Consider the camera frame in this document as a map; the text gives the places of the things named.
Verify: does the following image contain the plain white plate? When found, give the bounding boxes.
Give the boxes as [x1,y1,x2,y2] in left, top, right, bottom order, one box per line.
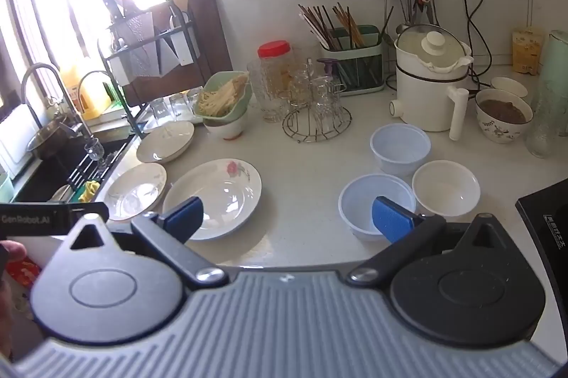
[135,120,196,164]

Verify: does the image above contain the black induction cooker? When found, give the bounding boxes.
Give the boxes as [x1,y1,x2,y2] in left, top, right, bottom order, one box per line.
[515,178,568,268]

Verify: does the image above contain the green chopstick holder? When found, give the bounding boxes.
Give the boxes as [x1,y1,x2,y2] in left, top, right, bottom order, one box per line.
[320,25,384,97]

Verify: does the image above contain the grey leaf print plate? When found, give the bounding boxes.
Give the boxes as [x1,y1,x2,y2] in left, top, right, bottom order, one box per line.
[103,162,168,222]

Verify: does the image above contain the brown food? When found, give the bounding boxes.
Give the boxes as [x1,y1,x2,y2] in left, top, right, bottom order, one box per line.
[481,98,528,125]

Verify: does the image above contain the cluster of clear glass mugs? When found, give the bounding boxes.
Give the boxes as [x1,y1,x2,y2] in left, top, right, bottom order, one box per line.
[288,58,348,119]

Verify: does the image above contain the black sink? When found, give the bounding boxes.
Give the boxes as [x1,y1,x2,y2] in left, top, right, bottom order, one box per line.
[13,129,134,203]

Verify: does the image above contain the yellow packet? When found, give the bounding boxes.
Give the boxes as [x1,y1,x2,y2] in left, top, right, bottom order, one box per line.
[512,26,544,74]

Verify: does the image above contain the yellow detergent bottle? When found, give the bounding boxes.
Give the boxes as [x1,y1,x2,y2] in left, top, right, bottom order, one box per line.
[60,65,111,121]

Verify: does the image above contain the clear jar red lid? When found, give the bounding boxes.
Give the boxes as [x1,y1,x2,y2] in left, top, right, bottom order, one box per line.
[256,41,297,95]

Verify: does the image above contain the steel pot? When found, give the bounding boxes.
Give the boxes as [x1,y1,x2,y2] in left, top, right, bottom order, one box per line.
[27,118,83,161]

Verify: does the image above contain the bundle of chopsticks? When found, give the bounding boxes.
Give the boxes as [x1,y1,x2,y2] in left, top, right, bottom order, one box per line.
[298,2,369,50]

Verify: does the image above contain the green bowl with noodles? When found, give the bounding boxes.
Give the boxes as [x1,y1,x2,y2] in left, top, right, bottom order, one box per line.
[192,71,253,125]

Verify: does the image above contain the floral ceramic bowl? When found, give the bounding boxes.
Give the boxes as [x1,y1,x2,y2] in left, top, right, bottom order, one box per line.
[476,88,533,144]

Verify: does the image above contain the chrome faucet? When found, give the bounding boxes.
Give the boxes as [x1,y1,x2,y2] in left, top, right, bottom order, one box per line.
[77,70,117,112]
[21,64,105,170]

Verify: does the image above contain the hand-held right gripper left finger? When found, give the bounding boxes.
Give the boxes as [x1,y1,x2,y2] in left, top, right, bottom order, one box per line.
[66,197,229,290]

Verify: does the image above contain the pink flower print plate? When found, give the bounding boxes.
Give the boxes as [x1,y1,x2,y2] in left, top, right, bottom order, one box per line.
[162,158,263,241]

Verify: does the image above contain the white bowl orange foot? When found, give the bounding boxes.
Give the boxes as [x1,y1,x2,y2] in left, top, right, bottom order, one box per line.
[203,112,247,141]

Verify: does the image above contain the small white bowl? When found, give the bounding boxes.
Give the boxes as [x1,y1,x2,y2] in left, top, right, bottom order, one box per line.
[490,76,529,99]

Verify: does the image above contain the white plastic bowl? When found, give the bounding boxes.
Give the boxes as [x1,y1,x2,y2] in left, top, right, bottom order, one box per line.
[411,160,481,216]

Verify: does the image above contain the pale blue plastic bowl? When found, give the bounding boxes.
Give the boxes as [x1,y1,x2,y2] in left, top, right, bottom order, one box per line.
[338,174,418,242]
[370,123,432,175]

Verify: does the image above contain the dried noodles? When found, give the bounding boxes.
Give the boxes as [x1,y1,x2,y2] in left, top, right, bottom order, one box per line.
[197,76,249,117]

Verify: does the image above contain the clear glass pitcher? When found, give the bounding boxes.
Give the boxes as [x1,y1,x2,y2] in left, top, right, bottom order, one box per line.
[246,58,289,123]

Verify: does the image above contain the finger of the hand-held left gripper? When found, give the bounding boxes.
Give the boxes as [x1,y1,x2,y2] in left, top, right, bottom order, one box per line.
[66,202,110,223]

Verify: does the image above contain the glass pot lid white knob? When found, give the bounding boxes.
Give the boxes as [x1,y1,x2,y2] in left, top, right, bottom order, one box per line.
[397,24,466,68]

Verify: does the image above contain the person's left hand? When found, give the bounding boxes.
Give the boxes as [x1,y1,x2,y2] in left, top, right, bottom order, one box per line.
[0,239,28,272]

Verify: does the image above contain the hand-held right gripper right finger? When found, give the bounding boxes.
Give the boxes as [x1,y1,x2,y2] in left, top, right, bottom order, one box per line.
[346,196,518,287]

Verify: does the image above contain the brown cutting board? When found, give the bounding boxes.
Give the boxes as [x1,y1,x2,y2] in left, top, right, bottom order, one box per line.
[124,0,234,106]

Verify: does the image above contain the white electric pot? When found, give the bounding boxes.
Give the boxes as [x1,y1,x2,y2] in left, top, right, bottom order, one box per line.
[389,36,473,141]

